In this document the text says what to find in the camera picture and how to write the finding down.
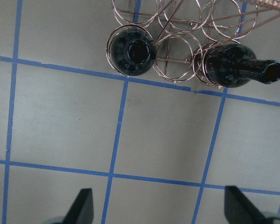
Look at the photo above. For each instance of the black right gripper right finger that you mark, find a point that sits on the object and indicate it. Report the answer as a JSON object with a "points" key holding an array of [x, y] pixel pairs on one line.
{"points": [[238, 209]]}

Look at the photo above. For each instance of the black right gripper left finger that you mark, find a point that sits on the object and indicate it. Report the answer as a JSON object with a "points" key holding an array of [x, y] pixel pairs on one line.
{"points": [[82, 209]]}

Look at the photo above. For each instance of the dark wine bottle left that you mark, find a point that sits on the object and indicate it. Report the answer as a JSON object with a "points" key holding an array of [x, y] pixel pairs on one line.
{"points": [[234, 65]]}

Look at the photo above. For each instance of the dark wine bottle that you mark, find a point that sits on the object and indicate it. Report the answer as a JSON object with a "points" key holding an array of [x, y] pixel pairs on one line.
{"points": [[234, 65], [132, 52]]}

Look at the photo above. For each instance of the dark wine bottle right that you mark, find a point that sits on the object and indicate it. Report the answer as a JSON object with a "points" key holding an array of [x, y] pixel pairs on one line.
{"points": [[132, 52]]}

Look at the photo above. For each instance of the copper wire bottle basket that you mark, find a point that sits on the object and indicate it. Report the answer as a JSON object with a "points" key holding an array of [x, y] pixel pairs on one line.
{"points": [[184, 30]]}

